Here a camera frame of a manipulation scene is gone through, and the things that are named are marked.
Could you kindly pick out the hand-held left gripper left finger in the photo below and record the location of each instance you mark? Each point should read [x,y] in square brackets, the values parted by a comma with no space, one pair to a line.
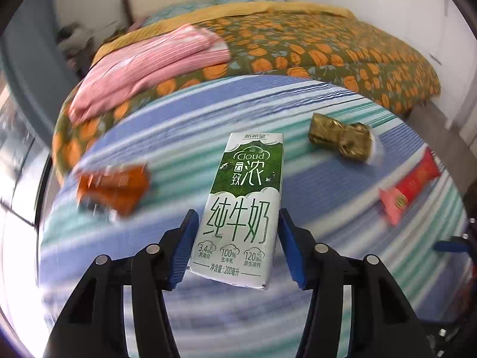
[182,246]

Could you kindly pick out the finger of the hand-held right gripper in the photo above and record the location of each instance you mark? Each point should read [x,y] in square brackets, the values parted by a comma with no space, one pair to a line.
[451,246]

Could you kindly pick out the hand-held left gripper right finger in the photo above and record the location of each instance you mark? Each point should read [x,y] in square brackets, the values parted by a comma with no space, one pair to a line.
[294,250]

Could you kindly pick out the white green milk carton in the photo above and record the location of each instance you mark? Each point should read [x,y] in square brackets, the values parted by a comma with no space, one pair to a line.
[238,209]

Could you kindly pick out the striped tablecloth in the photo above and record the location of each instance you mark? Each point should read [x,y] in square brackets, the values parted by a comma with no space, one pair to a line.
[335,212]

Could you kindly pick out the red snack packet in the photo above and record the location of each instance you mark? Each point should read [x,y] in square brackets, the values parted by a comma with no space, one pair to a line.
[408,190]

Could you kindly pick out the brown orange snack packet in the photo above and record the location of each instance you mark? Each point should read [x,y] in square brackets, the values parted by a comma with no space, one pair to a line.
[111,188]

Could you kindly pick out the gold foil wrapper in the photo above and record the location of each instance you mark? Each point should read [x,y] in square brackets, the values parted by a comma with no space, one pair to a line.
[341,140]

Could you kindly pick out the pink folded cloth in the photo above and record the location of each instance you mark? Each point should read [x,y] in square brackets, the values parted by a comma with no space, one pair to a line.
[149,67]

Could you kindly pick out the bed with orange floral cover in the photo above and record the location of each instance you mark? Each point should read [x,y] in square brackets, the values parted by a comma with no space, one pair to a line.
[298,44]

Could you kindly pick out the white wardrobe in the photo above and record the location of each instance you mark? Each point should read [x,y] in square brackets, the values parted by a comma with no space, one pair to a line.
[428,15]

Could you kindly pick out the pile of clothes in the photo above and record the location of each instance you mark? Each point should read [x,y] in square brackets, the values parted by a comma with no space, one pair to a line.
[70,39]

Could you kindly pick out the blue curtain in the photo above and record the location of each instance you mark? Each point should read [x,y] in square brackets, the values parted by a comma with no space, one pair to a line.
[29,59]

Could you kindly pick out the teal patterned pillow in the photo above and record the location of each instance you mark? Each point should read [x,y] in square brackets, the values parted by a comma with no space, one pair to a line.
[208,5]

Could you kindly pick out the yellow quilt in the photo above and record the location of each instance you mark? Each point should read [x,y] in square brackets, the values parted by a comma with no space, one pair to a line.
[261,9]

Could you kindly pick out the black glass door frame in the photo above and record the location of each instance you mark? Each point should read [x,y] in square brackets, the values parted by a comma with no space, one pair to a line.
[44,190]

